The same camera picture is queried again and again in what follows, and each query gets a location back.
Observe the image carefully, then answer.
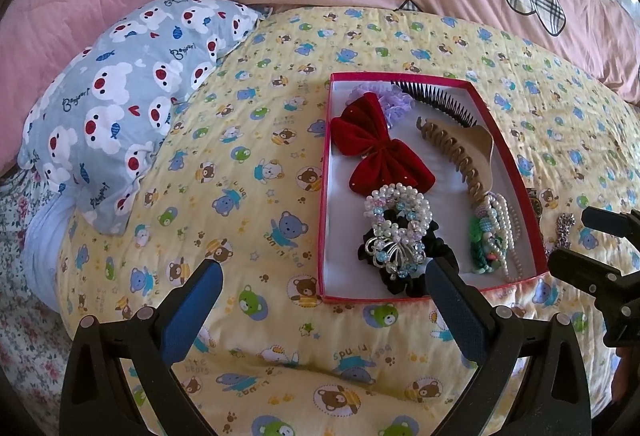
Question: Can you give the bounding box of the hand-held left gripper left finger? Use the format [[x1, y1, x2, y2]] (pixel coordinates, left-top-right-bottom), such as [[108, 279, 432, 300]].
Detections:
[[59, 260, 224, 436]]

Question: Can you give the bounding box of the yellow bear print blanket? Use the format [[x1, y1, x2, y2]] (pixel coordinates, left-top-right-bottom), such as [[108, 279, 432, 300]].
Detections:
[[55, 4, 640, 436]]

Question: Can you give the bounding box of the silver chain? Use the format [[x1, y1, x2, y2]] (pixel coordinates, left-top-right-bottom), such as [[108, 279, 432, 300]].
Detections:
[[547, 212, 576, 252]]

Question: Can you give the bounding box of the beige claw clip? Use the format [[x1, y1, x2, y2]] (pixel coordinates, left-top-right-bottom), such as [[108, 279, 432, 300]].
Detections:
[[415, 115, 496, 197]]

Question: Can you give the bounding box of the silver crystal brooch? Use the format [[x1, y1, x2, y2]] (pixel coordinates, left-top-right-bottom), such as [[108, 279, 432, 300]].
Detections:
[[364, 229, 428, 279]]

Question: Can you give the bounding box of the black rectangular barrette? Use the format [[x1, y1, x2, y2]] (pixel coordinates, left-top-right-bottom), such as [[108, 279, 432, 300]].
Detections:
[[525, 187, 546, 219]]

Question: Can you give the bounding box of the red velvet bow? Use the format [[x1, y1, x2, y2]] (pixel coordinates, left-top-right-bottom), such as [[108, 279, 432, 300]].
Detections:
[[330, 92, 437, 194]]

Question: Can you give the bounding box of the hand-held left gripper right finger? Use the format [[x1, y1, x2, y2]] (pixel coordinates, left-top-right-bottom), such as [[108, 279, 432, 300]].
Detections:
[[425, 260, 591, 436]]

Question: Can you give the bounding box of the floral bedsheet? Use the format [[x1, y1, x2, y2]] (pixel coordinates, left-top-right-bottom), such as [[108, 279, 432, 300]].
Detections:
[[0, 171, 76, 422]]

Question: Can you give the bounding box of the red-rimmed white box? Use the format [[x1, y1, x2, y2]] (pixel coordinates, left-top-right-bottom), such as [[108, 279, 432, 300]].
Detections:
[[317, 72, 551, 304]]

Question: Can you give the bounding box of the purple scrunchie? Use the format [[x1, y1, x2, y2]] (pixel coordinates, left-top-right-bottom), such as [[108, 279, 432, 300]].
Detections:
[[348, 84, 416, 122]]

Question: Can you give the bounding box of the black scrunchie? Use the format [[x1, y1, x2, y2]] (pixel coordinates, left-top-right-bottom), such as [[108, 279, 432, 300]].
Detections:
[[356, 219, 453, 294]]

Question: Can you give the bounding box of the pearl bead hair tie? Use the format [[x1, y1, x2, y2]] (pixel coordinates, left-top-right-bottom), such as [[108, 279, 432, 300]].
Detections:
[[364, 183, 432, 242]]

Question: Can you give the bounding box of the pearl necklace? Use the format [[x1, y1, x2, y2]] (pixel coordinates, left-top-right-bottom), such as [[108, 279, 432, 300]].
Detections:
[[470, 191, 526, 282]]

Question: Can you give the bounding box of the pale blue cloth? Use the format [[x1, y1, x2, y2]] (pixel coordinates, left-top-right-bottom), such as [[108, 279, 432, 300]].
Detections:
[[22, 193, 81, 312]]

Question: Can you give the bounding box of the black comb headband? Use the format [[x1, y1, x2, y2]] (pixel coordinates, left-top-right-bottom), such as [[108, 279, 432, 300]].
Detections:
[[390, 80, 483, 127]]

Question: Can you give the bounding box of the grey-blue bear print pillow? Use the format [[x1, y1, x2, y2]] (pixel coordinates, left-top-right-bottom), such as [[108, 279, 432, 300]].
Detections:
[[17, 0, 266, 237]]

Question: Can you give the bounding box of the green beaded hair tie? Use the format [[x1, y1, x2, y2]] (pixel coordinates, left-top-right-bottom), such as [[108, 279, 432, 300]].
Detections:
[[467, 213, 506, 274]]

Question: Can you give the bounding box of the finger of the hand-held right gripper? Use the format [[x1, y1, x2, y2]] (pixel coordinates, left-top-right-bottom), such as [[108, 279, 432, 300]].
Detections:
[[581, 206, 640, 239], [546, 247, 640, 304]]

